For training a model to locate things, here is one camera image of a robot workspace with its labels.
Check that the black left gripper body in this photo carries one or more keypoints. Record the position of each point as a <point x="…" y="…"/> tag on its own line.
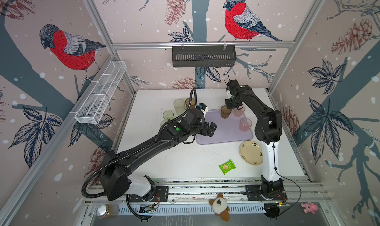
<point x="197" y="129"/>

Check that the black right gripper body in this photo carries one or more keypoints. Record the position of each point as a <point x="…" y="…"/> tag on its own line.
<point x="231" y="103"/>

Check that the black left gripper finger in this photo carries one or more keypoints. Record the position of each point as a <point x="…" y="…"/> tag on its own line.
<point x="210" y="132"/>
<point x="212" y="127"/>

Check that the pink textured glass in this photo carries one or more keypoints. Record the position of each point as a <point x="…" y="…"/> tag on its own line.
<point x="238" y="112"/>

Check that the brown tall glass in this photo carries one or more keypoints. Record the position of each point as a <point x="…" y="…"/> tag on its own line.
<point x="225" y="112"/>

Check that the pink smooth glass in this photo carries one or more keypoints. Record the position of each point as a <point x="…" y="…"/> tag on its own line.
<point x="245" y="124"/>

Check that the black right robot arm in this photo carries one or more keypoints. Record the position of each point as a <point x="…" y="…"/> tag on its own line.
<point x="268" y="130"/>

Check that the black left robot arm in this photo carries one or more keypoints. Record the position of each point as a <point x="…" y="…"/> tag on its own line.
<point x="116" y="168"/>

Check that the lilac plastic tray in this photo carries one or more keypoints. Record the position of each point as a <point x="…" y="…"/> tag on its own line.
<point x="227" y="129"/>

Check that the yellow clear glass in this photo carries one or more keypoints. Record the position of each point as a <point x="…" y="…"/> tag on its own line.
<point x="190" y="103"/>

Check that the pale green tall glass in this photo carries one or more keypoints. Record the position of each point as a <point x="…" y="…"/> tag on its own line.
<point x="179" y="106"/>

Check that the light green short glass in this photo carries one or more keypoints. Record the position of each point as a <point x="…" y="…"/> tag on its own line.
<point x="168" y="115"/>

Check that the green snack packet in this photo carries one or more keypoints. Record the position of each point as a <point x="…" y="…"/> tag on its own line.
<point x="227" y="166"/>

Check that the cream patterned plate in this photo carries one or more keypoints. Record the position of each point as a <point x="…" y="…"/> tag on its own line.
<point x="251" y="152"/>

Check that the plush dog toy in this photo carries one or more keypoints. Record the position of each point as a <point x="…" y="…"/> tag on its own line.
<point x="220" y="207"/>

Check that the pink plush toy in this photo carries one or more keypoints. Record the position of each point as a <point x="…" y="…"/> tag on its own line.
<point x="309" y="208"/>

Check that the jar with silver lid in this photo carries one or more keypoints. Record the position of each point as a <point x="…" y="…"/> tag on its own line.
<point x="107" y="211"/>

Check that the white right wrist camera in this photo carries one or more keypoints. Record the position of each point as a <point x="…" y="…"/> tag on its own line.
<point x="228" y="93"/>

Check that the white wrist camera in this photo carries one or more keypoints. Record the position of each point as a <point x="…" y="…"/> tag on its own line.
<point x="203" y="107"/>
<point x="228" y="93"/>

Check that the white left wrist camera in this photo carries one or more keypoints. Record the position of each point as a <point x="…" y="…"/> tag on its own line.
<point x="203" y="107"/>

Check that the black wall basket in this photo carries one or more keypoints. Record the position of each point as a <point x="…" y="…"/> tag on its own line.
<point x="203" y="56"/>

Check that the white wire mesh basket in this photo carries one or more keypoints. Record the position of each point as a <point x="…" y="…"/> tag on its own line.
<point x="97" y="101"/>

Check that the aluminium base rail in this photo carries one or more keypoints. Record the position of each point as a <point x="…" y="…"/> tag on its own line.
<point x="236" y="190"/>

